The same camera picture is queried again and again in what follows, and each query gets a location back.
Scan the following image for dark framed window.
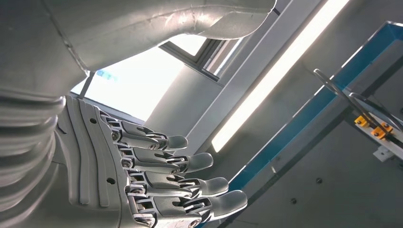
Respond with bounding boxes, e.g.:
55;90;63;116
70;33;249;124

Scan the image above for blue overhead beam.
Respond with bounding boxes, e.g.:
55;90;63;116
201;21;403;228

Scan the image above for ceiling light strip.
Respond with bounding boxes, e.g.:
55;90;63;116
211;0;351;153

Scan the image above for black overhead cable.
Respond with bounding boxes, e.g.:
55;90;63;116
313;68;382;131
348;92;403;133

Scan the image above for orange cable clip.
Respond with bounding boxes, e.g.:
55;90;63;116
354;114;371;128
371;123;394;141

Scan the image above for white metal bracket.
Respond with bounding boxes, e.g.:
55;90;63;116
373;145;395;163

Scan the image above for white overhead rail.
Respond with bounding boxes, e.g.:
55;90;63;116
343;89;403;153

